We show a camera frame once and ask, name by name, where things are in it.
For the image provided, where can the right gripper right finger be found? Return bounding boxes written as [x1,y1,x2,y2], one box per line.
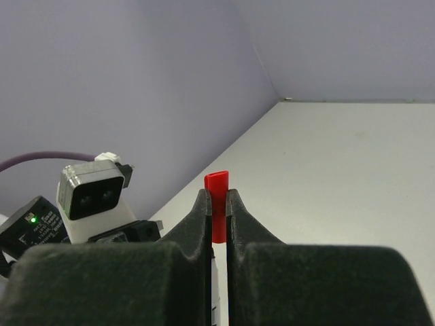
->
[226,189,433,325]

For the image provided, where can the red marker pen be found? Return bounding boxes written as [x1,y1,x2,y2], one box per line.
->
[211,249,221,326]

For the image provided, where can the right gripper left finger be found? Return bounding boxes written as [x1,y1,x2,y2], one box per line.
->
[1,189,212,325]

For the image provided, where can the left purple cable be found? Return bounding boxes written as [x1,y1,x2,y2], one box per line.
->
[0,151,96,174]

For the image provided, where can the red pen cap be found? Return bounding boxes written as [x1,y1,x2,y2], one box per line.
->
[204,170,229,244]

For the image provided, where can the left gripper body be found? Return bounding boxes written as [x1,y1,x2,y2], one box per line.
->
[88,220,163,243]

